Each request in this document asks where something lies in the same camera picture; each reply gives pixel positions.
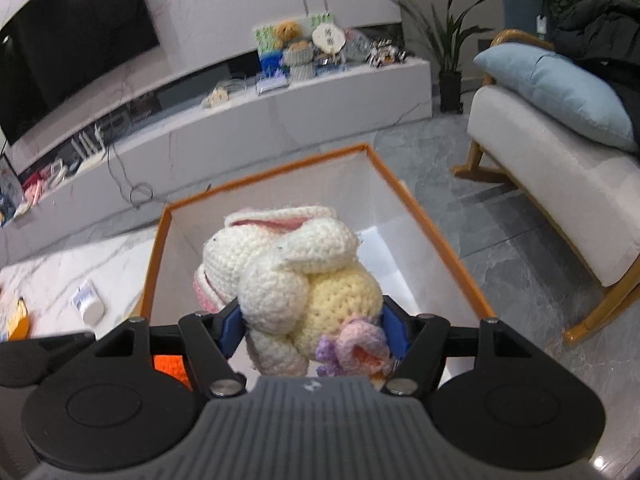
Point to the potted green plant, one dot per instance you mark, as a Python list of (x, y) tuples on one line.
[(443, 36)]

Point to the black television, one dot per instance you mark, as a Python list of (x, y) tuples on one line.
[(51, 49)]

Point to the green illustrated card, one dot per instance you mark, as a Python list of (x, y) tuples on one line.
[(277, 36)]

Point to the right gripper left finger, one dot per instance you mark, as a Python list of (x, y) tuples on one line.
[(210, 340)]

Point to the orange storage box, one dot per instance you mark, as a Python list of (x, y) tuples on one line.
[(399, 243)]

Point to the white power strip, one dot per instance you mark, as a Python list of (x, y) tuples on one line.
[(219, 95)]

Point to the light blue pillow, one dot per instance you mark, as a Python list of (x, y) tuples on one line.
[(574, 97)]

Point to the crocheted white bunny toy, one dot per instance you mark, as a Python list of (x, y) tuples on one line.
[(303, 293)]

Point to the white rocking armchair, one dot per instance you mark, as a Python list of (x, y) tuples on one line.
[(588, 191)]

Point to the white lotion tube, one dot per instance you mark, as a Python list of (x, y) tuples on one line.
[(88, 303)]

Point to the teddy bear in basket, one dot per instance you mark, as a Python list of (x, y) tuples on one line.
[(298, 58)]

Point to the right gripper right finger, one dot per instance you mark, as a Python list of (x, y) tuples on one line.
[(417, 345)]

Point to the round white paper fan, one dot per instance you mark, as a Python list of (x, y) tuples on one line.
[(328, 38)]

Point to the black jacket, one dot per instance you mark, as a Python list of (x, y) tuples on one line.
[(602, 37)]

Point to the white marble tv console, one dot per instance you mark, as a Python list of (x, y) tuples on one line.
[(199, 143)]

